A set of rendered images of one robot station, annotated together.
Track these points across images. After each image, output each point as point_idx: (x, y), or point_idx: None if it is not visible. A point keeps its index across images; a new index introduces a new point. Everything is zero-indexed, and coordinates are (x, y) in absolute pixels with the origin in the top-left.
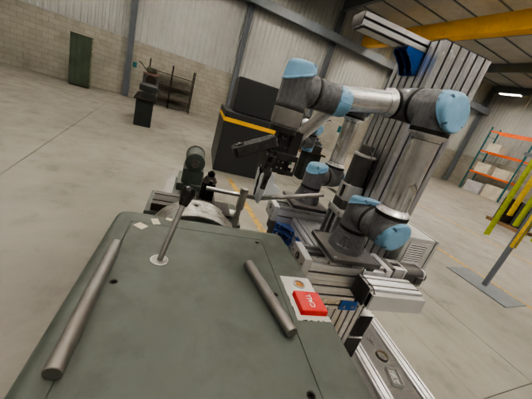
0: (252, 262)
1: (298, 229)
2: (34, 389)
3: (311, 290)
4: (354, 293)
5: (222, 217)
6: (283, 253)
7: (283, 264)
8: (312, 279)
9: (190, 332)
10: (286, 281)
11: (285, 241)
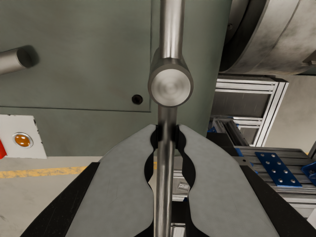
0: (14, 67)
1: (314, 196)
2: None
3: (15, 153)
4: (182, 203)
5: (302, 42)
6: (109, 141)
7: (72, 132)
8: None
9: None
10: (20, 123)
11: (309, 166)
